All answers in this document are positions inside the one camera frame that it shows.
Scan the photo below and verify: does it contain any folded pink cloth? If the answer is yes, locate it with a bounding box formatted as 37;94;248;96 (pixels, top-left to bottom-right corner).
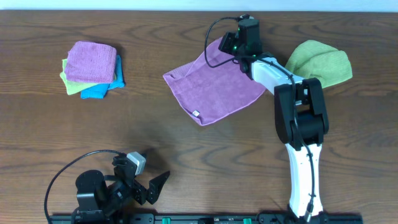
64;41;117;84

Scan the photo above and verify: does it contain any crumpled green cloth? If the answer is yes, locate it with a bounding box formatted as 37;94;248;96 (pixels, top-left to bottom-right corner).
285;40;353;88

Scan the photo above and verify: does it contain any right black cable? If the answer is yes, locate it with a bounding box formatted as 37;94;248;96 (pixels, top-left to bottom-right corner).
204;16;317;218

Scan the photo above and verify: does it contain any left black cable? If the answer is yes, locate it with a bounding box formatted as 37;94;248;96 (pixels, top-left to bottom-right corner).
44;149;128;224

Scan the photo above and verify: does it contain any folded light green cloth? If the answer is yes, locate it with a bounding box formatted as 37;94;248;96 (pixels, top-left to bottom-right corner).
60;59;98;95

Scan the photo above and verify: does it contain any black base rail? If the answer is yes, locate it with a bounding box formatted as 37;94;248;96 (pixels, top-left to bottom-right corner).
48;212;364;224

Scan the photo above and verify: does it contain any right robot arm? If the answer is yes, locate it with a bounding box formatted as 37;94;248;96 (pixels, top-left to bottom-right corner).
219;32;329;223

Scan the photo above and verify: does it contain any black cable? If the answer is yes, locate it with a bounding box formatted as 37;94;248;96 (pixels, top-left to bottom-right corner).
44;149;128;224
204;16;317;218

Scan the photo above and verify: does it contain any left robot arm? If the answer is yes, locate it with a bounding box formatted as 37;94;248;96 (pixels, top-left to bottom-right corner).
75;152;170;222

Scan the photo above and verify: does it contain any purple cloth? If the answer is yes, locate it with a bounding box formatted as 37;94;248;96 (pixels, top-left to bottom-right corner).
163;39;266;126

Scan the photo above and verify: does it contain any folded blue cloth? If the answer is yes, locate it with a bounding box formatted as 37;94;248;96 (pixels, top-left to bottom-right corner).
80;55;125;99

